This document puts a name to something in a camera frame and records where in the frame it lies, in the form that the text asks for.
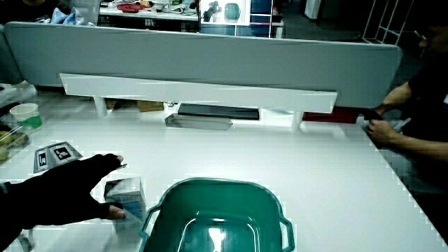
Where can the brown cardboard box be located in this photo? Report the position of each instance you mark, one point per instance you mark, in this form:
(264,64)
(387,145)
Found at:
(150,105)

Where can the white monitor riser shelf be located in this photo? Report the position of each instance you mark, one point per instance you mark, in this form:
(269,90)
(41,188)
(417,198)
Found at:
(196,91)

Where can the black keyboard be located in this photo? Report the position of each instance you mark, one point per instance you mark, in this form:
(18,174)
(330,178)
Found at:
(217,112)

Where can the white picture board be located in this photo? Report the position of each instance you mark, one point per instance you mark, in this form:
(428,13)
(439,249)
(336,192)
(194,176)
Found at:
(225,12)

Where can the white blue milk carton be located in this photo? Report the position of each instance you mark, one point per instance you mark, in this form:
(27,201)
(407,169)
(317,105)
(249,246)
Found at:
(132,196)

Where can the grey flat case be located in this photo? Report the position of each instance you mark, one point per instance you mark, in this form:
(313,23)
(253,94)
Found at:
(196,122)

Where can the white background table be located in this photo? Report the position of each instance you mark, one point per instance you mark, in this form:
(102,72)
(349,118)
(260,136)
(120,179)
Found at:
(154,15)

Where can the person's left forearm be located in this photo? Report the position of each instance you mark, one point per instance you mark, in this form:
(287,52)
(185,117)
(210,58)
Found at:
(5,213)

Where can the green plastic basin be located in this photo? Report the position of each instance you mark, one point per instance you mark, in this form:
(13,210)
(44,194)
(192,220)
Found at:
(217,201)

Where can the grey desk partition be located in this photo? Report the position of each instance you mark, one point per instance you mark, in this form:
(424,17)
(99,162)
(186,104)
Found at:
(7,63)
(210,59)

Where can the red plate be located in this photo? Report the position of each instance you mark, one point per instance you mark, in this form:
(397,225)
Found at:
(130,7)

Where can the person's left hand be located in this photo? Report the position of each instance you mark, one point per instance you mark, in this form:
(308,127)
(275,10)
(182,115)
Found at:
(59,196)

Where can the red flat box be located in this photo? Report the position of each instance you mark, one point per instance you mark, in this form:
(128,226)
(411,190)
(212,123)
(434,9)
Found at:
(329,116)

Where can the white green paper cup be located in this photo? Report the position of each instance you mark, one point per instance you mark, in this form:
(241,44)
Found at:
(26,115)

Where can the blue cloth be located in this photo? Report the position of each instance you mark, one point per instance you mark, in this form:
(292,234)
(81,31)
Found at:
(66,17)

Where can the clear container with fruit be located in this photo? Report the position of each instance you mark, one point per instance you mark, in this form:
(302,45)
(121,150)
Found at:
(12,140)

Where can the white desk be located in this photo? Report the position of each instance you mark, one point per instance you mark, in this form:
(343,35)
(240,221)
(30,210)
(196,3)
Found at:
(280,168)

